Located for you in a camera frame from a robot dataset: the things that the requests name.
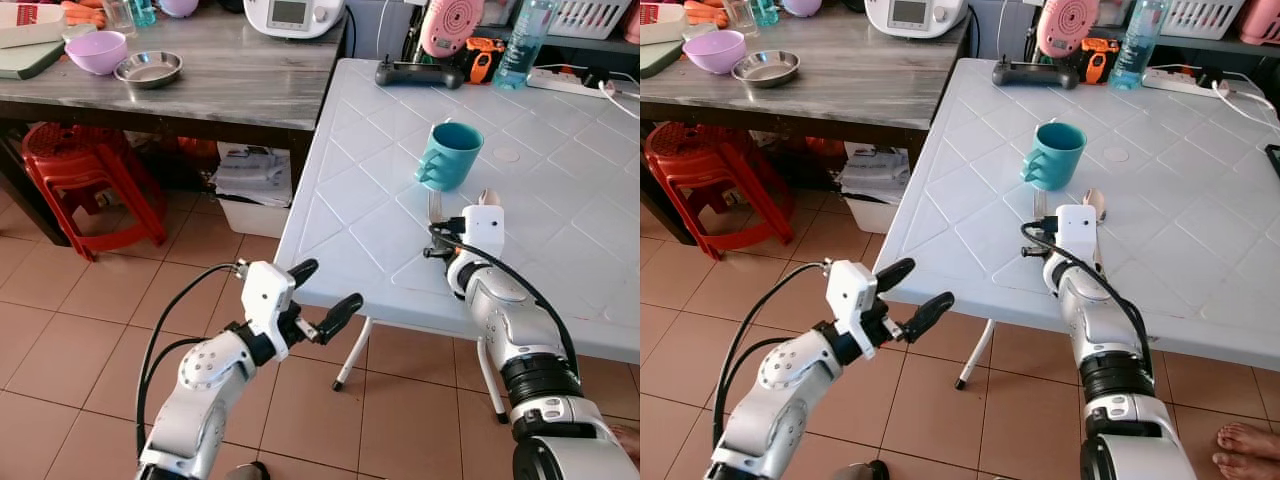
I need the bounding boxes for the green cutting board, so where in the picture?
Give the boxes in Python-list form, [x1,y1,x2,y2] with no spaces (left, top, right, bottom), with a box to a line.
[0,37,70,82]
[640,37,687,80]

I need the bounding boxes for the person's bare foot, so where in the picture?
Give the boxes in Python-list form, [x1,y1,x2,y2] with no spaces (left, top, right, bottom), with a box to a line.
[608,424,641,468]
[1211,421,1280,480]

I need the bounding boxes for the white plastic folding table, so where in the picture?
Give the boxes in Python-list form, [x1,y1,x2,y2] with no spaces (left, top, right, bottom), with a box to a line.
[272,56,641,424]
[872,56,1280,392]

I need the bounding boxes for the orange carrots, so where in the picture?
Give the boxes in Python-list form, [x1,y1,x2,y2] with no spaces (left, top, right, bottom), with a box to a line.
[684,0,732,29]
[59,0,107,30]

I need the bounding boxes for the round steel dish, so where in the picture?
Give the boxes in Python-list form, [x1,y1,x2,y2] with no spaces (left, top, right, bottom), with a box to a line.
[730,49,802,90]
[112,50,185,91]

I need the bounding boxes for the purple plastic bowl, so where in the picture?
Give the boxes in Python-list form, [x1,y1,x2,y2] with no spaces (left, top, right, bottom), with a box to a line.
[64,29,130,78]
[682,28,748,77]

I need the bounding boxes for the teal plastic cup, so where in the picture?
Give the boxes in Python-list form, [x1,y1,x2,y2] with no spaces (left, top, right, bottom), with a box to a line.
[414,120,486,194]
[1019,120,1089,194]

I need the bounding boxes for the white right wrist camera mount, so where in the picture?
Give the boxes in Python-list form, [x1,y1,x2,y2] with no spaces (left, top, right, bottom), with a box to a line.
[461,204,507,263]
[1054,204,1099,263]

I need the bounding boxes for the clear blue water bottle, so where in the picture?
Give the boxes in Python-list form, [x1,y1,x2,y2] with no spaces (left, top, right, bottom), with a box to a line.
[1107,0,1172,92]
[491,0,557,92]

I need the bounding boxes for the orange and black device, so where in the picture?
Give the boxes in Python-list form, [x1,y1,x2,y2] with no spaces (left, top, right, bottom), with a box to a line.
[1077,36,1122,86]
[461,36,507,86]

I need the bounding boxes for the grey wooden table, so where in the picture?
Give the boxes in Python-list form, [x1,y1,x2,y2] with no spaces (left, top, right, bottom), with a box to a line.
[640,0,976,246]
[0,0,353,248]

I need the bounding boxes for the white power strip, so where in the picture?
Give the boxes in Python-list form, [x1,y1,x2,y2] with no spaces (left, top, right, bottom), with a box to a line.
[526,64,617,100]
[1142,64,1237,100]

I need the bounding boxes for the red plastic stool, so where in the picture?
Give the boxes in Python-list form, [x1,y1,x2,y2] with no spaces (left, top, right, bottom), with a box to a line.
[21,121,170,264]
[644,121,797,264]

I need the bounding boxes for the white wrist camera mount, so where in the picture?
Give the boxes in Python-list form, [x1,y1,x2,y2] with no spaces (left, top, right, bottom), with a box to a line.
[825,259,880,334]
[1054,204,1099,263]
[239,261,299,338]
[461,204,507,263]

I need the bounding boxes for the white box with papers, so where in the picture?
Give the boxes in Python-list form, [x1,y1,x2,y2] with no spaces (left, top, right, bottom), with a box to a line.
[211,142,294,240]
[837,142,912,237]

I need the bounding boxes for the pink round appliance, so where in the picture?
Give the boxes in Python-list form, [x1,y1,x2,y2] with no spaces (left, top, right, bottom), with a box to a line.
[419,0,487,60]
[1035,0,1102,60]

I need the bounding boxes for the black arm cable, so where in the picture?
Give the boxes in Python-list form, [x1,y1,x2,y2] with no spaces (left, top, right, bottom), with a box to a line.
[1019,214,1156,376]
[424,214,583,379]
[134,261,247,463]
[711,260,833,451]

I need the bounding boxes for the white slotted plastic basket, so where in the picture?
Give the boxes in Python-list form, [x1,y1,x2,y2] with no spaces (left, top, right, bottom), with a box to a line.
[547,0,634,42]
[1159,0,1247,42]

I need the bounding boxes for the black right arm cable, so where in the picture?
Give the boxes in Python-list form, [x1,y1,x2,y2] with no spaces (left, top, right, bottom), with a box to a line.
[424,214,583,379]
[1019,214,1156,376]

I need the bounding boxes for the pink plastic container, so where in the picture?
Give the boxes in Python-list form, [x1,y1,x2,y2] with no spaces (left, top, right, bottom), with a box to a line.
[1239,0,1280,47]

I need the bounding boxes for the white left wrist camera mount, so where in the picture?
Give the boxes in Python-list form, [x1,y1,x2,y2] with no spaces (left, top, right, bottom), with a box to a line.
[239,261,299,338]
[825,259,880,334]

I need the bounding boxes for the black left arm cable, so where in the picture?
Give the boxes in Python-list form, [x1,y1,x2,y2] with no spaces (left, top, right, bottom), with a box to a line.
[134,261,247,463]
[711,260,833,451]

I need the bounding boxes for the white kitchen appliance with display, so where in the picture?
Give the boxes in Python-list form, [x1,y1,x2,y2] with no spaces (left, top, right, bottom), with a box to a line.
[242,0,347,42]
[864,0,970,40]

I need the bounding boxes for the black handheld controller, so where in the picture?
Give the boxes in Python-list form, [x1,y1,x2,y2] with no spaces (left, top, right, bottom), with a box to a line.
[991,57,1080,90]
[374,57,464,90]

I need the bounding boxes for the clear drinking glass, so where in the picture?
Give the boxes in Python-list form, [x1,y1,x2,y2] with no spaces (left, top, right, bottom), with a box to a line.
[99,0,139,37]
[722,0,759,35]

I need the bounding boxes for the white power cable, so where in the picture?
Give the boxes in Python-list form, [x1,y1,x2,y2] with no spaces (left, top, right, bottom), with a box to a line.
[1212,79,1280,131]
[597,79,641,122]

